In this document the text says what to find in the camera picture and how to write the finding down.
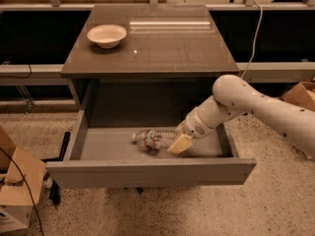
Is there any cardboard box right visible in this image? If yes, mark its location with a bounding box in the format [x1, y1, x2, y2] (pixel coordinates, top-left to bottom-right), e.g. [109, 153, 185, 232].
[282, 82, 315, 111]

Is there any cardboard box left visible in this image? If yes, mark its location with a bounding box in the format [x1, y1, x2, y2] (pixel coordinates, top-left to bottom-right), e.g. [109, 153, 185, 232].
[0, 127, 45, 233]

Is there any white cable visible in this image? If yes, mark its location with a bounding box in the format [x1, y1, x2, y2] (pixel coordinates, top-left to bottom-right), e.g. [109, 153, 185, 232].
[240, 2, 265, 81]

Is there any grey cabinet with glossy top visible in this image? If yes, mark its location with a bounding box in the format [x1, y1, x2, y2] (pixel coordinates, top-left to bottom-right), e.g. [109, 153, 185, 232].
[61, 5, 239, 95]

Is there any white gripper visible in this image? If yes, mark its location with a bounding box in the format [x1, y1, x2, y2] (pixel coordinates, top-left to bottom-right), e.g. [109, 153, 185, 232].
[167, 107, 214, 154]

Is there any open grey top drawer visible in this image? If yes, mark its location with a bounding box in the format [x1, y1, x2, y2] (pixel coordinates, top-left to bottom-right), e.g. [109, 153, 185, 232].
[45, 82, 258, 190]

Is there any black cable left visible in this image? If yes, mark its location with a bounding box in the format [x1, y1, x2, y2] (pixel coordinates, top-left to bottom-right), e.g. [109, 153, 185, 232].
[0, 147, 45, 236]

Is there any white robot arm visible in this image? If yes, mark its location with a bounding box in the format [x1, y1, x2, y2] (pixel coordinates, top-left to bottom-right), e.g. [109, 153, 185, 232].
[167, 75, 315, 158]

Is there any black table leg foot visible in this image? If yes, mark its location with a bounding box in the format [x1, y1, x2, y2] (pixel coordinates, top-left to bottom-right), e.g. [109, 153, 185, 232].
[45, 132, 71, 207]

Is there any clear plastic water bottle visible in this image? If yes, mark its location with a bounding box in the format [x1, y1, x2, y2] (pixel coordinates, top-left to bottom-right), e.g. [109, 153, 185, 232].
[132, 129, 177, 150]

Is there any white paper bowl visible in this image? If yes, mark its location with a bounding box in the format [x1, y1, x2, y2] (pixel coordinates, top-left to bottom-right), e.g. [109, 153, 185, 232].
[87, 25, 127, 49]

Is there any cardboard box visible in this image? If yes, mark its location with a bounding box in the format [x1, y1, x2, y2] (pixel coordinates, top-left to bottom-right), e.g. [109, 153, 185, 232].
[282, 82, 315, 111]
[0, 127, 45, 233]

